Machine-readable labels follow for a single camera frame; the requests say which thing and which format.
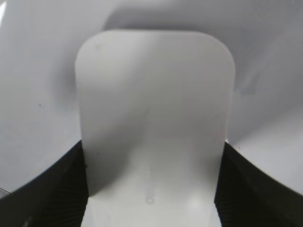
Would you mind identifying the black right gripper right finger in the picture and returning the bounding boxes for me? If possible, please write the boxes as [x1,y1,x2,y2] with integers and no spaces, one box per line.
[214,143,303,227]

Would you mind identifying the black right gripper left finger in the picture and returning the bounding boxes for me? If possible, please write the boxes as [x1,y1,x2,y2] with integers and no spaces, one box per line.
[0,141,89,227]

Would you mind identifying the white board eraser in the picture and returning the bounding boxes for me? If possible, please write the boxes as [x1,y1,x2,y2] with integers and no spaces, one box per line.
[75,29,235,227]

